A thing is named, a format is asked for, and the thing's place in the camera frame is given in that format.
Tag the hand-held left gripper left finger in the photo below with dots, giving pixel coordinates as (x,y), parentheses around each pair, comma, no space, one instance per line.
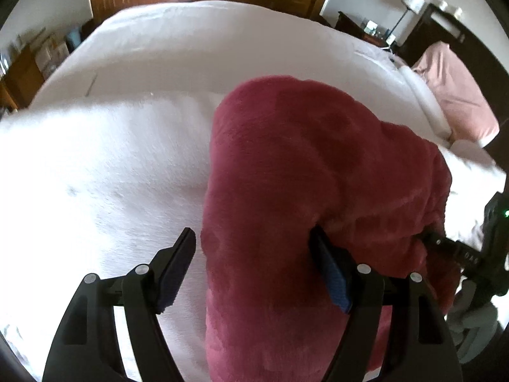
(175,278)

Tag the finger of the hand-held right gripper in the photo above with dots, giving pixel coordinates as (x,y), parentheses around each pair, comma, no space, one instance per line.
(445,248)

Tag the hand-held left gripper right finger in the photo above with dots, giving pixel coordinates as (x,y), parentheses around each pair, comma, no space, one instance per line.
(338,282)

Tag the red fleece blanket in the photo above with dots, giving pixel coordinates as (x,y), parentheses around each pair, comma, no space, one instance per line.
(298,159)

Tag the white fleece blanket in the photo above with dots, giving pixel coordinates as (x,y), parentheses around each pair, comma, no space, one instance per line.
(99,175)

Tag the pink pillow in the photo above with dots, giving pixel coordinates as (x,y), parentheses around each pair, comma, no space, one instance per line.
(457,87)

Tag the dark wooden headboard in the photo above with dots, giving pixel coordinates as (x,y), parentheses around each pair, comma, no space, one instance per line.
(489,67)

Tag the white bed sheet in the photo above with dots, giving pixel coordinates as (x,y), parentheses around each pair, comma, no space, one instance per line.
(199,47)

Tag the dark wooden nightstand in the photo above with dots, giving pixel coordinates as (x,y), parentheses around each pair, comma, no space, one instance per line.
(350,22)

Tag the white shade table lamp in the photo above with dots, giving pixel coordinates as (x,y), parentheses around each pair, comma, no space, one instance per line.
(413,2)

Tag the wooden dresser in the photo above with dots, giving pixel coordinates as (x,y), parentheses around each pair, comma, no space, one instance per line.
(24,75)

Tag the cardboard box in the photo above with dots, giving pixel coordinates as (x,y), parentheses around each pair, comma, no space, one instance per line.
(51,53)

